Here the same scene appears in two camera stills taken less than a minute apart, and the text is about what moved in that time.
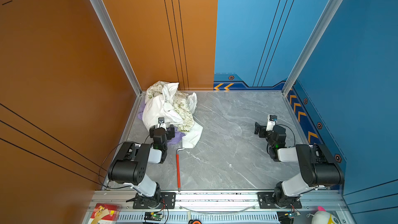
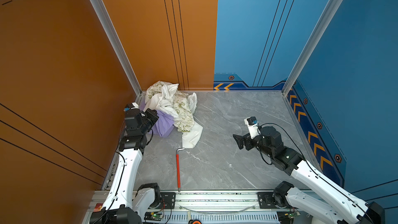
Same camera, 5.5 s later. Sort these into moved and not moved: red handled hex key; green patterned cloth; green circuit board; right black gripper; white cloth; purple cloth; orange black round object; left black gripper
Moved: purple cloth; right black gripper; left black gripper; white cloth
Not moved: green patterned cloth; green circuit board; red handled hex key; orange black round object
